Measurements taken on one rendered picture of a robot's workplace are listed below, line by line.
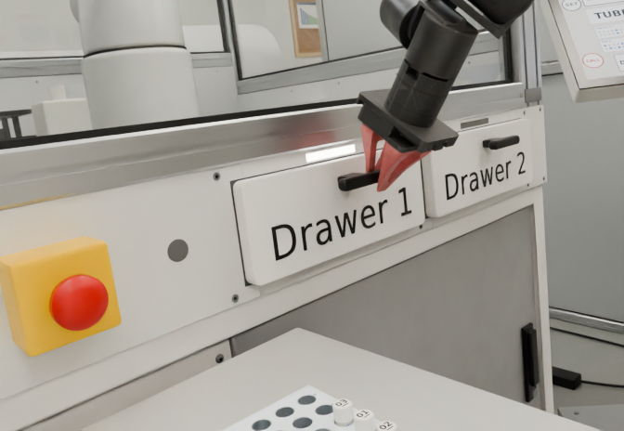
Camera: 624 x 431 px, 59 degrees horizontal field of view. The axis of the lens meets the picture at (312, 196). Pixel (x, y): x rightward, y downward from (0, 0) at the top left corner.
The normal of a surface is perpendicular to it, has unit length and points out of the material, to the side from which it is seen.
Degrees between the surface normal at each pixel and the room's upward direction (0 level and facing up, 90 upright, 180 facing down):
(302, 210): 90
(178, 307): 90
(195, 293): 90
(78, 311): 92
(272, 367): 0
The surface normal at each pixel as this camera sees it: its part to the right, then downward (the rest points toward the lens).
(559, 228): -0.77, 0.20
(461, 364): 0.67, 0.04
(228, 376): -0.12, -0.98
